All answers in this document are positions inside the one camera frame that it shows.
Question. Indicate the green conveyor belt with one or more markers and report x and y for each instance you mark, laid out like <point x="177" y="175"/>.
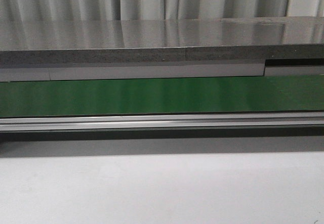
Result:
<point x="162" y="96"/>

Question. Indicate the grey pleated curtain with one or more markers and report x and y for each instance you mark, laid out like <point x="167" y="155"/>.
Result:
<point x="86" y="10"/>

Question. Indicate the grey rear conveyor rail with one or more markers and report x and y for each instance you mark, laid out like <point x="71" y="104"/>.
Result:
<point x="182" y="69"/>

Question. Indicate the aluminium front conveyor rail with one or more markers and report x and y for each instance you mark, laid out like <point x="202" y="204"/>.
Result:
<point x="161" y="121"/>

